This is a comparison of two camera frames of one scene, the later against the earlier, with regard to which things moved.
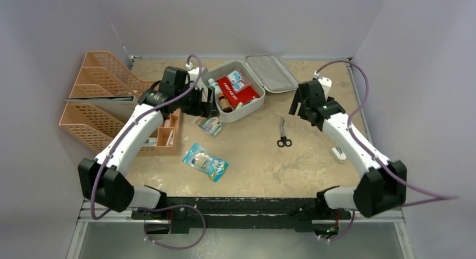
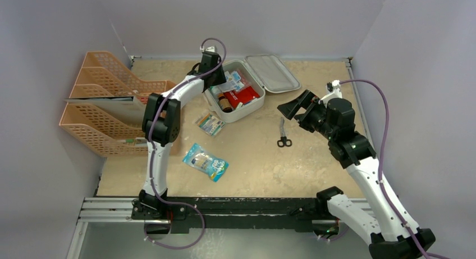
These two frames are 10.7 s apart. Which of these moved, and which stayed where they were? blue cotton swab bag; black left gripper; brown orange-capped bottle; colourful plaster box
Moved: black left gripper
Stayed: brown orange-capped bottle; colourful plaster box; blue cotton swab bag
